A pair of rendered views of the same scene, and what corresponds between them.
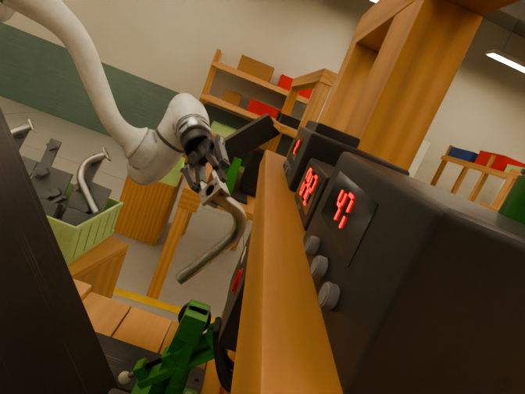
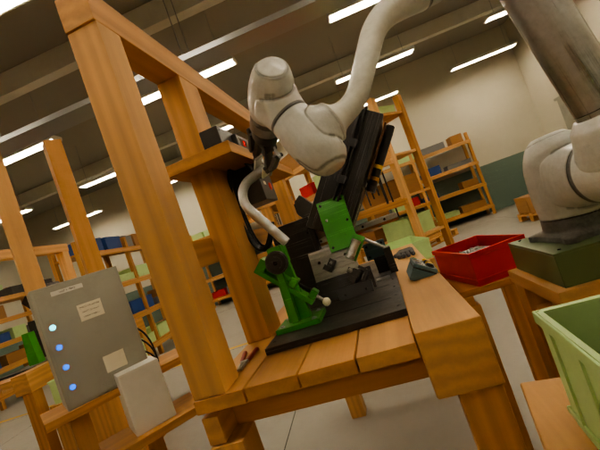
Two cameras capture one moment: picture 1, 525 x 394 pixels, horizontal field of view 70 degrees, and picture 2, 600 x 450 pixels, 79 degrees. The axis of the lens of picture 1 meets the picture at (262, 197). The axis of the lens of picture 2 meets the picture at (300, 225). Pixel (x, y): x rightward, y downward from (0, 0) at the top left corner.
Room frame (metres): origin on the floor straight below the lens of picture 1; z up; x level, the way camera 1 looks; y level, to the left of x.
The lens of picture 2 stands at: (1.88, 0.48, 1.18)
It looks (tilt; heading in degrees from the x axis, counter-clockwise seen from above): 1 degrees up; 196
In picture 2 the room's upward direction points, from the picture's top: 20 degrees counter-clockwise
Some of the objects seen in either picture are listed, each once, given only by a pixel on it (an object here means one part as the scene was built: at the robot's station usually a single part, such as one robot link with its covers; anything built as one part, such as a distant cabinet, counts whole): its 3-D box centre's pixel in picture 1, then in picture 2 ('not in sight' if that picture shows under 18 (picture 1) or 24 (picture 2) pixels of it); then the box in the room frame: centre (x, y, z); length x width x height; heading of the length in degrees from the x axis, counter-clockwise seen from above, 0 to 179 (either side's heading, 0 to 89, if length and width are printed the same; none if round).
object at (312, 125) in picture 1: (323, 147); (219, 142); (0.66, -0.06, 1.59); 0.15 x 0.07 x 0.07; 4
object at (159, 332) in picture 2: not in sight; (131, 296); (-3.51, -4.54, 1.14); 2.45 x 0.55 x 2.28; 8
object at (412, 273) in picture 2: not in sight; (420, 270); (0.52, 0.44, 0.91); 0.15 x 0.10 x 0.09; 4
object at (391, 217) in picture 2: not in sight; (354, 230); (0.26, 0.23, 1.11); 0.39 x 0.16 x 0.03; 94
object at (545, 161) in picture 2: not in sight; (562, 172); (0.75, 0.88, 1.10); 0.18 x 0.16 x 0.22; 24
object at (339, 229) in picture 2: not in sight; (337, 222); (0.42, 0.20, 1.17); 0.13 x 0.12 x 0.20; 4
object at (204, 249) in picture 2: not in sight; (244, 242); (0.38, -0.24, 1.23); 1.30 x 0.05 x 0.09; 4
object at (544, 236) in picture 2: not in sight; (570, 222); (0.72, 0.86, 0.96); 0.22 x 0.18 x 0.06; 15
